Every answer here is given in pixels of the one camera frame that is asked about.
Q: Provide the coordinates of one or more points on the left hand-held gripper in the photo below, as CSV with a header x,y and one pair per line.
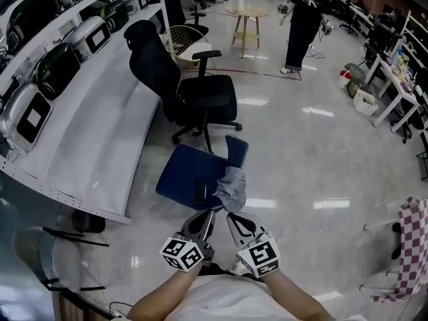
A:
x,y
192,242

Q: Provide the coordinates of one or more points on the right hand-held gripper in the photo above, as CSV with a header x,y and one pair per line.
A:
x,y
257,256

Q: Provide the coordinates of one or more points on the grey clothing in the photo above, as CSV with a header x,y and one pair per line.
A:
x,y
234,189

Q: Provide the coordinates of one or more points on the blue fabric chair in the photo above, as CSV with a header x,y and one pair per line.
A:
x,y
187,172

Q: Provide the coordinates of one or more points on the person's right forearm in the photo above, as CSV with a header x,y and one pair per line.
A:
x,y
294,296

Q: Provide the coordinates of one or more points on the person's left forearm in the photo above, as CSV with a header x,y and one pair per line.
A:
x,y
160,294

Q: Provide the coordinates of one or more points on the black mesh office chair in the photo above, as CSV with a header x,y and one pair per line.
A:
x,y
154,69

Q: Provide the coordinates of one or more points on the black swivel chair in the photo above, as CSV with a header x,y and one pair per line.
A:
x,y
413,120

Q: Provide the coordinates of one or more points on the black phone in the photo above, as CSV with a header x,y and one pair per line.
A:
x,y
200,192

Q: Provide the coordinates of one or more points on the person's white shirt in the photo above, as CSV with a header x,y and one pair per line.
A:
x,y
224,301

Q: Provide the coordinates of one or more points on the pink checked cloth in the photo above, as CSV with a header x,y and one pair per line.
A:
x,y
414,239

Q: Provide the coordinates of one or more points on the white storage box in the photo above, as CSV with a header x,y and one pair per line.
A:
x,y
366,103

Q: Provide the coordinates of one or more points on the brown basket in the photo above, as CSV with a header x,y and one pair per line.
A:
x,y
353,88

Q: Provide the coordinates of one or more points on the red and white bag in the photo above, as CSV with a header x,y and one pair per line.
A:
x,y
344,78

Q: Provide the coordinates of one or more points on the grey bag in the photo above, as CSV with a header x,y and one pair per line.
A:
x,y
356,71

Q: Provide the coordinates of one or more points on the white desk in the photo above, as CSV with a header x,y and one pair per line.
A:
x,y
398,85

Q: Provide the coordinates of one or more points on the row of screen devices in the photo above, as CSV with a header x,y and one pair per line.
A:
x,y
93,38

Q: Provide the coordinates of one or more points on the round wooden side table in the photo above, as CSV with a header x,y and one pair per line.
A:
x,y
247,12

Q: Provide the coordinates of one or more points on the clear chair with black frame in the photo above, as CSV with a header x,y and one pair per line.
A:
x,y
63,266

